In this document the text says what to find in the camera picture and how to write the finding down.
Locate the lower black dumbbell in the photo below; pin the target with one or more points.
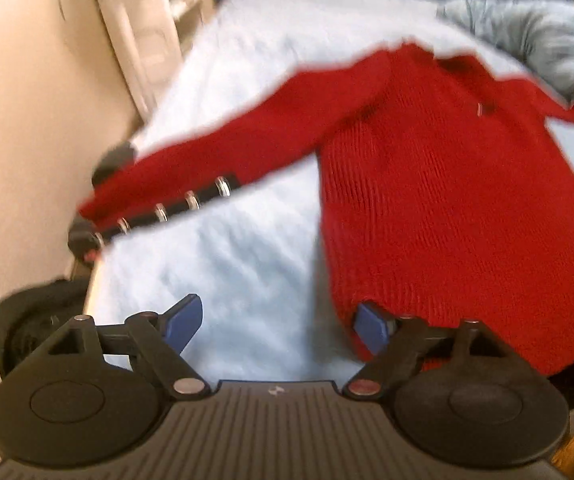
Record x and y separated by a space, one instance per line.
84 243

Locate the red knit sweater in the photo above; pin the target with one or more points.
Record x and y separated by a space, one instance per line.
443 193

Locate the upper black dumbbell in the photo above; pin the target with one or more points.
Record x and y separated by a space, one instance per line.
114 160

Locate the black dumbbell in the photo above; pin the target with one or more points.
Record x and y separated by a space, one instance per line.
84 243
114 160

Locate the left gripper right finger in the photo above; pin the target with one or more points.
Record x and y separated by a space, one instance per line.
400 346

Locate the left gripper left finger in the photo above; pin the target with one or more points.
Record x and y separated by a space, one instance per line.
154 342

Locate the grey-blue crumpled blanket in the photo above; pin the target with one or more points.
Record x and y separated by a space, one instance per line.
538 33

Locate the light blue fleece bed cover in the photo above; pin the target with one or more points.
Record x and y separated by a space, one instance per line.
256 261

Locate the white standing fan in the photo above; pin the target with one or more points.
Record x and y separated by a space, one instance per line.
144 39

